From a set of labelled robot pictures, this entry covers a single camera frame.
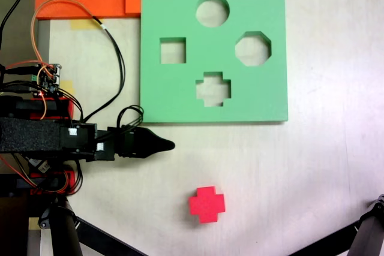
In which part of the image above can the red cross columnar block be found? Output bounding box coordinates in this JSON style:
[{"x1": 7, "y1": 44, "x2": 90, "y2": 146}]
[{"x1": 188, "y1": 186, "x2": 226, "y2": 224}]

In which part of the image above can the green shape hole board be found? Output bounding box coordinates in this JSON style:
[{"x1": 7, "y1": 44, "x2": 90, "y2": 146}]
[{"x1": 139, "y1": 0, "x2": 289, "y2": 126}]

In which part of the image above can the red and black clamp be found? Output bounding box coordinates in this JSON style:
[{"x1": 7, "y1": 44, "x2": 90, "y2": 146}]
[
  {"x1": 0, "y1": 95, "x2": 75, "y2": 121},
  {"x1": 0, "y1": 169, "x2": 76, "y2": 198}
]

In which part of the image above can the square yellow tape piece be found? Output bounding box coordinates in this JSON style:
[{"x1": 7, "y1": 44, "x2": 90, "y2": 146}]
[{"x1": 59, "y1": 79, "x2": 74, "y2": 97}]

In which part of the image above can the circuit board with green terminal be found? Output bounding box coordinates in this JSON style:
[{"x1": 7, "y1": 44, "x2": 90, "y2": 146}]
[{"x1": 29, "y1": 63, "x2": 64, "y2": 98}]

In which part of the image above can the small yellow tape piece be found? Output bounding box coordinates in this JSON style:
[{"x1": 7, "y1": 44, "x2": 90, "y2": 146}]
[{"x1": 28, "y1": 216, "x2": 43, "y2": 231}]

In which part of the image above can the long yellow tape piece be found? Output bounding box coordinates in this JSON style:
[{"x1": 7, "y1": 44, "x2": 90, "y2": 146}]
[{"x1": 70, "y1": 18, "x2": 104, "y2": 31}]

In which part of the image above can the black gripper motor cable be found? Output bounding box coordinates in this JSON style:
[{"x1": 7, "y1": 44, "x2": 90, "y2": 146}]
[{"x1": 116, "y1": 104, "x2": 145, "y2": 132}]

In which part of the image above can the thin black wire pair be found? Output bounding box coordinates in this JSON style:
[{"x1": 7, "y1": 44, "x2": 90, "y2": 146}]
[{"x1": 82, "y1": 15, "x2": 126, "y2": 122}]

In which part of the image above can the black usb cable plug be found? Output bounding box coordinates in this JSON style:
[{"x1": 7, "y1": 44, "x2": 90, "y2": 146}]
[{"x1": 0, "y1": 83, "x2": 32, "y2": 94}]

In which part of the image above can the black power cable plug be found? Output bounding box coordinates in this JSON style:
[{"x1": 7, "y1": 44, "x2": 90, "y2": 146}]
[{"x1": 0, "y1": 64, "x2": 41, "y2": 76}]

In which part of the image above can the thin orange wire loop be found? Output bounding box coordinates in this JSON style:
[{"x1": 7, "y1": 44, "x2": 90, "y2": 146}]
[{"x1": 31, "y1": 0, "x2": 97, "y2": 119}]

